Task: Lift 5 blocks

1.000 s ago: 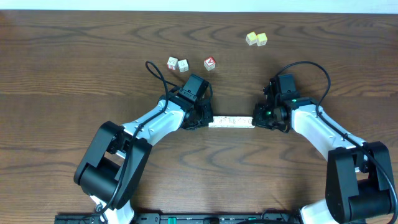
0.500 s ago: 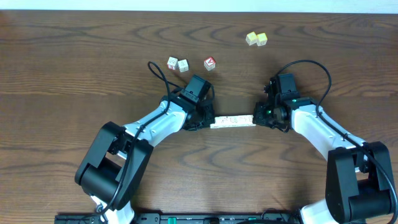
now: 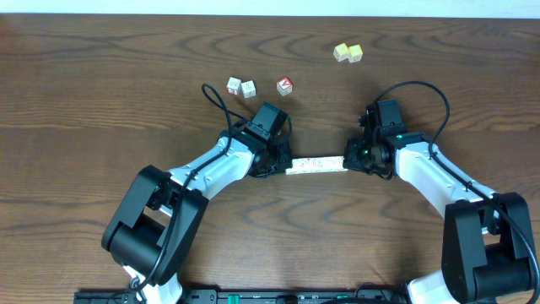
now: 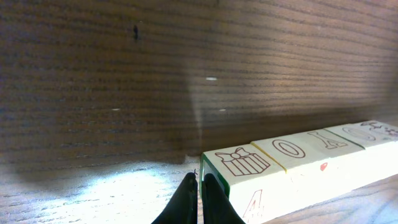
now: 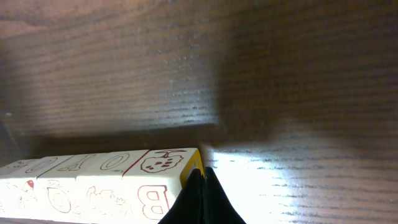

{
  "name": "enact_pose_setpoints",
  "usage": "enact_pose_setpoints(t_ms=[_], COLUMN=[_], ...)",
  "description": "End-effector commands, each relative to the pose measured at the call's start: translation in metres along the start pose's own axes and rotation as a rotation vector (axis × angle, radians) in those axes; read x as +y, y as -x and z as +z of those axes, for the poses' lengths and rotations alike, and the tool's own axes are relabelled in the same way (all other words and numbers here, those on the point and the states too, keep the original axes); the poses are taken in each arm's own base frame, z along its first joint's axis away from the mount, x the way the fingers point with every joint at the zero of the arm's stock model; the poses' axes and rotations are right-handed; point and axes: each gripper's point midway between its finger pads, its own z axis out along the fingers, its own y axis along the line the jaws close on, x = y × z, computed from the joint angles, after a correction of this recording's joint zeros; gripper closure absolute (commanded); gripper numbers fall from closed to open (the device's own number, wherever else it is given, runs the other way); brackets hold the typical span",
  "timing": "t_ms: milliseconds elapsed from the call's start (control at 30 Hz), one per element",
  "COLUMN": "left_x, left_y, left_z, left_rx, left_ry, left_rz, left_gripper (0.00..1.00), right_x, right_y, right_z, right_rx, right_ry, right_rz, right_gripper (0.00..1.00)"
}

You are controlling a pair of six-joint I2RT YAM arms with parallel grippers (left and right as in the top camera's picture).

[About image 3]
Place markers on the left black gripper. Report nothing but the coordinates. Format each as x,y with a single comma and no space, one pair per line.
285,160

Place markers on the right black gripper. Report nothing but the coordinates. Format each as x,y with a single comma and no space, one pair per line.
350,160

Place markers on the white block grid pattern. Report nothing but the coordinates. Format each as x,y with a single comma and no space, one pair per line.
295,167

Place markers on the soccer ball picture block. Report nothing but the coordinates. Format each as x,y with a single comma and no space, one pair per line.
304,165

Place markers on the blue edged white block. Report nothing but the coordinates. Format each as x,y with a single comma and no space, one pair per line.
341,163

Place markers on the white block brown pattern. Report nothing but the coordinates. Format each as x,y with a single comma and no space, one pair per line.
318,164

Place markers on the green edged white block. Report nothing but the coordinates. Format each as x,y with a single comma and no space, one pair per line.
333,163

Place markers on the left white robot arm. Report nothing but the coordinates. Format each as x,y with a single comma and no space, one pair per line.
153,229

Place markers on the white block plain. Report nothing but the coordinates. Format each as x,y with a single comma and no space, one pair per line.
248,89

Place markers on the red letter A block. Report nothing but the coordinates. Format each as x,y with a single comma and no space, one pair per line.
284,86

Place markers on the white block red side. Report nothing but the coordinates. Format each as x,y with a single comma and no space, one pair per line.
234,86

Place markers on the yellow block right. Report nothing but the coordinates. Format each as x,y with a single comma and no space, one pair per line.
355,53

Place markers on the yellow block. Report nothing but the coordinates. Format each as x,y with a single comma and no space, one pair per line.
341,52
355,53

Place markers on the yellow block left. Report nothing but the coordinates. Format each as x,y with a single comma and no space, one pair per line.
341,52

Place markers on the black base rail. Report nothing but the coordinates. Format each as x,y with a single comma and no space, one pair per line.
365,295

